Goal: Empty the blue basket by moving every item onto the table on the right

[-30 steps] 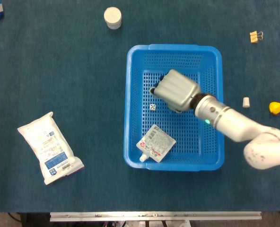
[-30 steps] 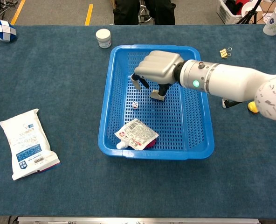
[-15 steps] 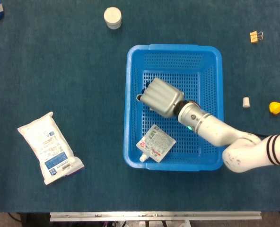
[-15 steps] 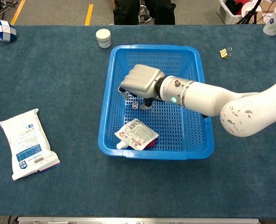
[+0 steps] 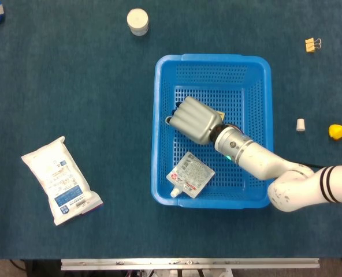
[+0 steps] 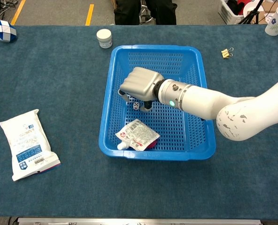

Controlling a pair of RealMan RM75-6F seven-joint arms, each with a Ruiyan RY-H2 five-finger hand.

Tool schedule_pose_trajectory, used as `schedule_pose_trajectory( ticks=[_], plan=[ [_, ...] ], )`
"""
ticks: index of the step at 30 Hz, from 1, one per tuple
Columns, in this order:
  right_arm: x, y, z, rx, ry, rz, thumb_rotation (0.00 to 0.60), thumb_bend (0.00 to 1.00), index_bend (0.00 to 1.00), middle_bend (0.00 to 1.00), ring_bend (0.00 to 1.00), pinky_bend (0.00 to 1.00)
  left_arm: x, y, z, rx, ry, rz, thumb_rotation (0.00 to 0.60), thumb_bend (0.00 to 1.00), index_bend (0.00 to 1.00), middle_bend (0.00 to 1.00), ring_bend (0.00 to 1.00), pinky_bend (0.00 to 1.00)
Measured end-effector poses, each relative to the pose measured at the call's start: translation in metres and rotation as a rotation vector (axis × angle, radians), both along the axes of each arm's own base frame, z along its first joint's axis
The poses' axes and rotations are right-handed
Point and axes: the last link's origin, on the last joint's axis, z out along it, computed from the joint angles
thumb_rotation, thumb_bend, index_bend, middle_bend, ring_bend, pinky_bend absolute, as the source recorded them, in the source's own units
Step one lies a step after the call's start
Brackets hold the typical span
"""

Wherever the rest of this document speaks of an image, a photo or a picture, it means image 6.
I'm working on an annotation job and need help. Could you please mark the brown cardboard box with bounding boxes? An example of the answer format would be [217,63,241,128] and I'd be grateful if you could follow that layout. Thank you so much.
[258,1,278,24]

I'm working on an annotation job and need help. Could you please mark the teal felt table cloth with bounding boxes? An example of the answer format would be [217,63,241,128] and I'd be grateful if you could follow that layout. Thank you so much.
[0,24,278,218]

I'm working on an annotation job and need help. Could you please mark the person in black trousers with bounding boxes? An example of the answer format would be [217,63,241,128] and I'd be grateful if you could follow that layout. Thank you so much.
[113,0,178,25]

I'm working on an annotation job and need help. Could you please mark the chrome stool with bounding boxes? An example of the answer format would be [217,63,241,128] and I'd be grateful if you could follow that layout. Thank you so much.
[139,0,156,25]

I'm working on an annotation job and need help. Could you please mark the black tripod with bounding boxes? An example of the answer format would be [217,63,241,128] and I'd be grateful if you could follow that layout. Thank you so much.
[237,0,264,25]

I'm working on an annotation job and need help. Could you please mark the yellow floor tape strip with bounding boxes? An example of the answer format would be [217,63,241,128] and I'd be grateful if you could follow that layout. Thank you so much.
[10,0,27,26]
[85,4,95,26]

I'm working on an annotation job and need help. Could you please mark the white blue snack bag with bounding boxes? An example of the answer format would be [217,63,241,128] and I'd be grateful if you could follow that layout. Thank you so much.
[0,109,62,182]

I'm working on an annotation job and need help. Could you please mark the black cable bundle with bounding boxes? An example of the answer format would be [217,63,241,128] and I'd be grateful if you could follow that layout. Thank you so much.
[0,0,19,21]

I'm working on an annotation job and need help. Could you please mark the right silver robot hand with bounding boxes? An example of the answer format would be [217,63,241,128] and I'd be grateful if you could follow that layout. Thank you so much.
[119,67,165,113]

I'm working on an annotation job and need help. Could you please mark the yellow binder clip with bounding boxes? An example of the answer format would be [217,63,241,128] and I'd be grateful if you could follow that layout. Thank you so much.
[221,47,234,59]

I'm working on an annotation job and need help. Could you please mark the blue white snake puzzle ball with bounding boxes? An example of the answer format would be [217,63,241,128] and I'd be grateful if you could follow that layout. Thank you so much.
[0,20,17,43]

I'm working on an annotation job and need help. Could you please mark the white laundry basket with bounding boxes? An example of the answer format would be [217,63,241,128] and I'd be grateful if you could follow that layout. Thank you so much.
[218,0,249,25]

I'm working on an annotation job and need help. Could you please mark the flower print paper cup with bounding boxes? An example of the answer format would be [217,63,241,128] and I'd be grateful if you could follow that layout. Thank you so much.
[264,5,278,37]

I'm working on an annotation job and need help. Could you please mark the white spouted drink pouch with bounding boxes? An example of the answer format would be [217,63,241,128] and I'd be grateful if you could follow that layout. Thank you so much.
[115,119,161,151]

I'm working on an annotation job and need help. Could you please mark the blue perforated plastic basket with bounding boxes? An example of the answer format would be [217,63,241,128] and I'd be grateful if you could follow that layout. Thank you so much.
[98,44,217,162]

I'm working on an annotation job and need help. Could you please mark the aluminium frame rail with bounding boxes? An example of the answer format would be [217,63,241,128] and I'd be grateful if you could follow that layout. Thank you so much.
[16,217,263,225]

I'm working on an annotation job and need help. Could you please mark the white lidded jar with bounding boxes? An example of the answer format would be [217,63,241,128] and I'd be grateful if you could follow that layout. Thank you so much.
[96,28,113,49]

